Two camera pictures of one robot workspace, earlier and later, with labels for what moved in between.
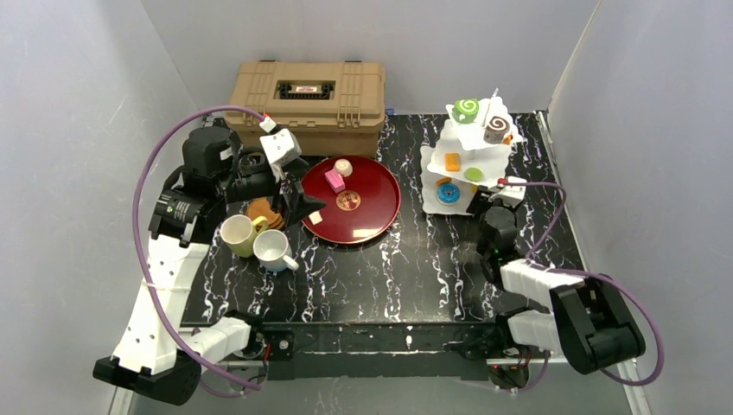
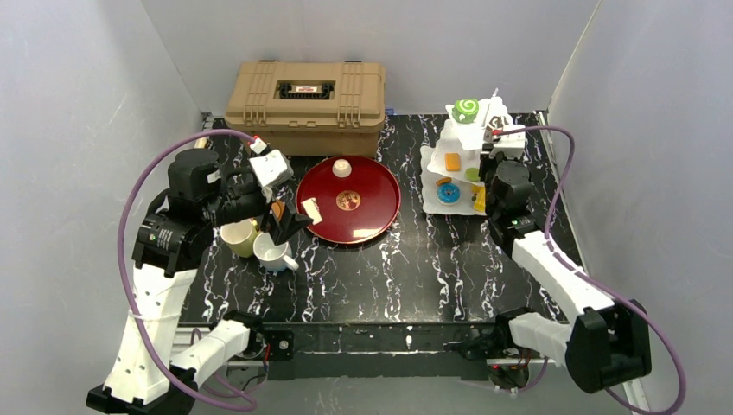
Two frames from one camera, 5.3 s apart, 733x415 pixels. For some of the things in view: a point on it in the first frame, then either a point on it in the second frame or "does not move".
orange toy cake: x=452 y=162 does not move
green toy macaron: x=473 y=174 does not move
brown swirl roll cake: x=497 y=127 does not move
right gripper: x=481 y=201 -> x=487 y=158
